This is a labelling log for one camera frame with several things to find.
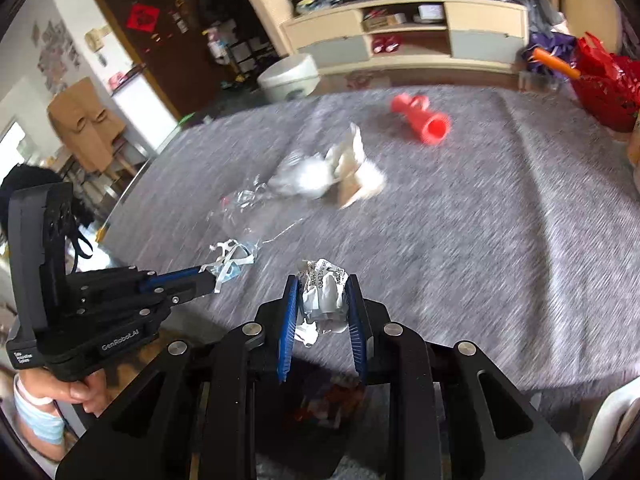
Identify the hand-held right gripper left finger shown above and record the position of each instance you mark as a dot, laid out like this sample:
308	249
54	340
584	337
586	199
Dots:
287	330

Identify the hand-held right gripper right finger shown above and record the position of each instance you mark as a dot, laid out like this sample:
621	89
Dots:
356	330

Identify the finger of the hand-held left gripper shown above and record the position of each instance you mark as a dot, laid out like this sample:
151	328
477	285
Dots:
175	275
195	293

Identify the white paper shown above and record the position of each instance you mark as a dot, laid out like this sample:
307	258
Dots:
322	295

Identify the blue face mask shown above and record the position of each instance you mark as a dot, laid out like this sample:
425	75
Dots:
232	260

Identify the black bin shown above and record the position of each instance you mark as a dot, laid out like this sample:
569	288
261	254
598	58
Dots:
280	422

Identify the person's left forearm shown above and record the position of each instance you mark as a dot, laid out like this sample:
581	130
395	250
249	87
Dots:
35	425

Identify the person's left hand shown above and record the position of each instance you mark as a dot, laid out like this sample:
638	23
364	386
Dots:
75	391

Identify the clear film wrapper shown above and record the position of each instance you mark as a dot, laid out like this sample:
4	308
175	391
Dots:
237	207

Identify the black bag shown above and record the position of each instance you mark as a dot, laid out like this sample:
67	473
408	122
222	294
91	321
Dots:
30	177

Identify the clear plastic bag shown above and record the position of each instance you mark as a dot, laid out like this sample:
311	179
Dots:
300	180

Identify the grey fabric table mat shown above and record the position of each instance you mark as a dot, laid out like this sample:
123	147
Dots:
475	235

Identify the crumpled beige paper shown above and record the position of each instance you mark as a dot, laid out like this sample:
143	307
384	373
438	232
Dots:
355	175

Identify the tan coat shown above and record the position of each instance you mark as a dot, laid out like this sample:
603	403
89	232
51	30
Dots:
82	120

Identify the white board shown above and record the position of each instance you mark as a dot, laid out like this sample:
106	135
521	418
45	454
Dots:
137	105

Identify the brown wooden door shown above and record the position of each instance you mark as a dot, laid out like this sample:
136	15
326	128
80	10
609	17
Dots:
150	65

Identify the red plastic tube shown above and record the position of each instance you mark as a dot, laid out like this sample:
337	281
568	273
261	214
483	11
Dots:
425	120

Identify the white round stool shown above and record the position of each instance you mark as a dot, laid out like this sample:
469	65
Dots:
287	77

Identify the red diamond door sticker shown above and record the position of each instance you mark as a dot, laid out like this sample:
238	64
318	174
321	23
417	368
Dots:
142	17

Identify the white plastic chair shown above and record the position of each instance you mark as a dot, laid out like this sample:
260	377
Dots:
615	430

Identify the red slippers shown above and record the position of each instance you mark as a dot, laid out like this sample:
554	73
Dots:
386	43

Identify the beige television cabinet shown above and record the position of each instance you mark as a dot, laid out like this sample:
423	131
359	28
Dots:
480	25

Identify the orange stick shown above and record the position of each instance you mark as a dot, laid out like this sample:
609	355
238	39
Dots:
555	62

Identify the red plastic basket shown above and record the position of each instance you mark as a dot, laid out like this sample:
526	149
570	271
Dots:
612	107

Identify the purple bag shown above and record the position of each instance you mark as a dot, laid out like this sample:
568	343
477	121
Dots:
550	45

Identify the red plastic bag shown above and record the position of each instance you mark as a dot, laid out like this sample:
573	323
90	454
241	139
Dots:
605	62

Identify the metal frame chair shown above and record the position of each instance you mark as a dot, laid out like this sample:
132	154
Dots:
125	155

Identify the wall photo collage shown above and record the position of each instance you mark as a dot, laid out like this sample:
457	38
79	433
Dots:
57	55

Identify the beige wall intercom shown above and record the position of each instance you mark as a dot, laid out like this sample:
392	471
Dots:
95	40

